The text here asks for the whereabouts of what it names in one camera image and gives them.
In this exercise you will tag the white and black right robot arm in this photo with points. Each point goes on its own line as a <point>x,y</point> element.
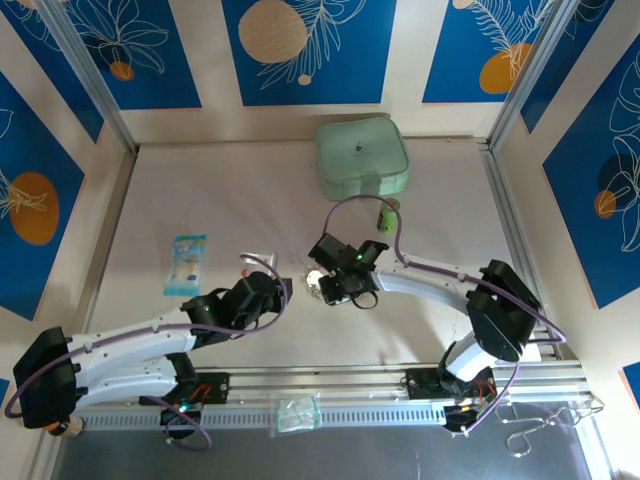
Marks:
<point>430,287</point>

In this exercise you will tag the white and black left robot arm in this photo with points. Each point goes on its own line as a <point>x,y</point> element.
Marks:
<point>135,345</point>

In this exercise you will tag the green cylindrical bottle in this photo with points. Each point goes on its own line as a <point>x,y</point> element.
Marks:
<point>386,217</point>

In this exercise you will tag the blue snack packet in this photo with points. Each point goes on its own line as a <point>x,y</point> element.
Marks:
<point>186,260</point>

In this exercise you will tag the mint green zip pouch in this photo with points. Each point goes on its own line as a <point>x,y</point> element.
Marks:
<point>360,150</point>

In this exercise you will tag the clear plastic bag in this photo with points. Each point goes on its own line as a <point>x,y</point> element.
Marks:
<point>295,415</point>

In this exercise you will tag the black controller board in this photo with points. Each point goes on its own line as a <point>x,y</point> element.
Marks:
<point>457,417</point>
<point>180,417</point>

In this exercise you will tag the small bottle with orange cap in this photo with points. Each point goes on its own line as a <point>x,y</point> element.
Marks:
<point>70,429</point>

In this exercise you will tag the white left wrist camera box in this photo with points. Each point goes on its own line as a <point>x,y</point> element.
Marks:
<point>265,258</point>

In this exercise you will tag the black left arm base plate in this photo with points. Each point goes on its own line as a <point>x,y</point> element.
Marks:
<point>217,387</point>

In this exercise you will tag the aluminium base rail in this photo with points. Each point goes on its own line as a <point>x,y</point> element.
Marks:
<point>325,376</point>

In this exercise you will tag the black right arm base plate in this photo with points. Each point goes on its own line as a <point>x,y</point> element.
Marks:
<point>420,385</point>

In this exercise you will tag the aluminium side rail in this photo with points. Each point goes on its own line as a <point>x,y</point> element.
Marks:
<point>501,195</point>
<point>117,215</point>

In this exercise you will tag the aluminium corner post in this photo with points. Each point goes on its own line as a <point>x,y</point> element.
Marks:
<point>528,75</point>
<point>90,75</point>

